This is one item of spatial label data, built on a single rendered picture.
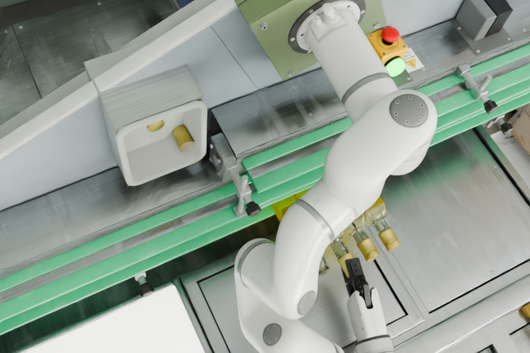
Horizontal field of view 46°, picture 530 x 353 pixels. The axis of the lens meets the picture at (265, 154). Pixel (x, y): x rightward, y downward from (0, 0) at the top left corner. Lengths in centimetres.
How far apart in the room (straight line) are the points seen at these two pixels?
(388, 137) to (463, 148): 88
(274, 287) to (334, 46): 42
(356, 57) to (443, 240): 72
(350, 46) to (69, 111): 51
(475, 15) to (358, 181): 75
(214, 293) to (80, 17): 90
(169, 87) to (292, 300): 45
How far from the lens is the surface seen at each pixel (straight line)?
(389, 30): 140
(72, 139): 125
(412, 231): 164
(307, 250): 95
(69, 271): 134
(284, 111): 135
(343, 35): 110
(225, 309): 146
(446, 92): 150
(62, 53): 184
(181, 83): 116
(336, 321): 148
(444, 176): 174
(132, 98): 115
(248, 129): 132
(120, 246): 134
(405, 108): 96
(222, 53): 121
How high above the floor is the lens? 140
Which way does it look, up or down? 23 degrees down
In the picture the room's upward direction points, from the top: 151 degrees clockwise
